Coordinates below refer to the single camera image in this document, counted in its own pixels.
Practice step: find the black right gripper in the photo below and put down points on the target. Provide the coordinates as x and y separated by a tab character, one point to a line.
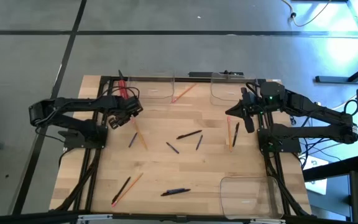
266	96

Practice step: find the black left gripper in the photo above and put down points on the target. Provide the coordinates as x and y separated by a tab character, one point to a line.
126	105

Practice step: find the black pen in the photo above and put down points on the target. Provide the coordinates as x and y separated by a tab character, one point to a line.
189	134
171	193
235	134
121	189

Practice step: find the orange pencil pink eraser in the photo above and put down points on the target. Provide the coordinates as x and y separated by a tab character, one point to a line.
129	188
183	93
140	137
229	133

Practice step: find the blue crayon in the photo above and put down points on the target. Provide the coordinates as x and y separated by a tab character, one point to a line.
199	142
132	140
172	147
176	190

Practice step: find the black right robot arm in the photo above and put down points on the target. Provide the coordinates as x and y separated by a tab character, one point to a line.
315	110

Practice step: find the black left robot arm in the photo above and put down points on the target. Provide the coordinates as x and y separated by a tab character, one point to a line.
73	102

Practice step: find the clear plastic bin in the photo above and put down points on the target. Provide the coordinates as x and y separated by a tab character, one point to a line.
250	205
157	87
225	90

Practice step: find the red stapler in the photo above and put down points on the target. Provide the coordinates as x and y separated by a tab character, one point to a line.
122	88

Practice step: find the white paper sheet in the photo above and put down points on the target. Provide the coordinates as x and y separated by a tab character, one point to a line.
317	185

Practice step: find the black floor beam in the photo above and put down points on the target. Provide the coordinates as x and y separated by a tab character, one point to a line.
331	169

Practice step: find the black overhead rig beam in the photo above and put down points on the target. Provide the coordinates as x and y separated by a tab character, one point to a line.
26	217

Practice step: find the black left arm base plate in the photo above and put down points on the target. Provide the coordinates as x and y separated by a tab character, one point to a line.
82	141

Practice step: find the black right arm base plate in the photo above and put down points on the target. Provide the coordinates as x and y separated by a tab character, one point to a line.
286	144

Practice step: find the black aluminium table frame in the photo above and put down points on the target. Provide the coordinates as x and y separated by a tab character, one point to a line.
185	80

